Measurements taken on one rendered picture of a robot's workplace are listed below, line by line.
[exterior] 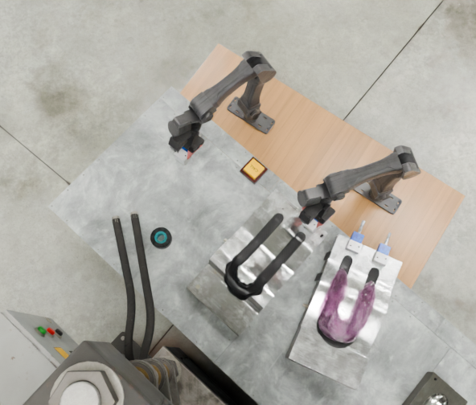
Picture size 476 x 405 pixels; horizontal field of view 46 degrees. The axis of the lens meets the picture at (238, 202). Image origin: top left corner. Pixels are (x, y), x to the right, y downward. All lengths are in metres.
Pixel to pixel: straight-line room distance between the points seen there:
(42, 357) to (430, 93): 2.64
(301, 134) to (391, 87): 1.20
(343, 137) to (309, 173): 0.22
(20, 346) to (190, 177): 1.01
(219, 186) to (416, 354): 0.98
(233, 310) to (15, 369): 0.84
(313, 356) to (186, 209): 0.73
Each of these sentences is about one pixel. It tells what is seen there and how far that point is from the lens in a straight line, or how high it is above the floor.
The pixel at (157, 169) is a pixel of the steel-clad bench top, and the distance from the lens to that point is 2.25.
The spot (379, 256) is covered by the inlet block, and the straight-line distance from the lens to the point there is 2.15.
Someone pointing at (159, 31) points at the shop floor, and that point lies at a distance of 3.46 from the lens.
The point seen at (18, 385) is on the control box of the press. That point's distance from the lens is 1.54.
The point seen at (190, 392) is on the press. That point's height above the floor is 0.78.
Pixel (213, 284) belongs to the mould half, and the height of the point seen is 0.86.
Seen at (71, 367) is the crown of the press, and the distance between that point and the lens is 0.94.
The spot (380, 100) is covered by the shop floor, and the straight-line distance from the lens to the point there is 3.36.
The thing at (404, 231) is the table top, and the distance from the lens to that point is 2.28.
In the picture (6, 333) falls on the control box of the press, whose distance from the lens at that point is 1.55.
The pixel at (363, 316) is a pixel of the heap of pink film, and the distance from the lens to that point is 2.08.
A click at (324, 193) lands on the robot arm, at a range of 1.86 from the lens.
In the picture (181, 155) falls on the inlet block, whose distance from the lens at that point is 2.10.
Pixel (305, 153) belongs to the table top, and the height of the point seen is 0.80.
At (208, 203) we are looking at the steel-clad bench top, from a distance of 2.20.
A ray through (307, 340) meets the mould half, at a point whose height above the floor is 0.91.
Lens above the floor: 2.92
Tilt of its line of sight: 75 degrees down
